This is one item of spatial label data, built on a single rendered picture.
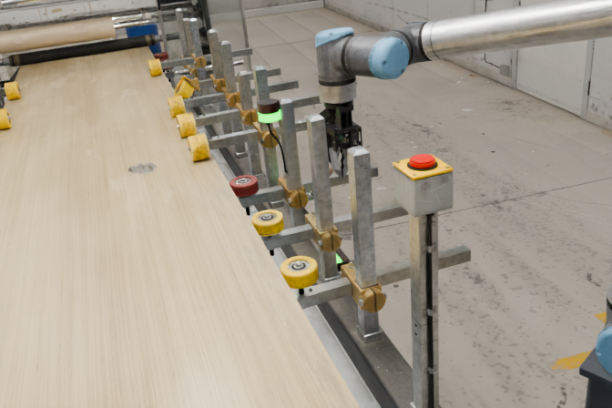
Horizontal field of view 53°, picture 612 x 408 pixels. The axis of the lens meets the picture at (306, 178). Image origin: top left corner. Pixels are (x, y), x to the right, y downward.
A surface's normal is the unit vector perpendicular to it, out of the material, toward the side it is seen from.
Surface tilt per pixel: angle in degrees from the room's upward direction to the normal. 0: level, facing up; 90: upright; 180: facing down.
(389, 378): 0
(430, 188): 90
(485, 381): 0
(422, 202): 90
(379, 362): 0
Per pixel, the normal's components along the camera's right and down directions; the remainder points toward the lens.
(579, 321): -0.09, -0.91
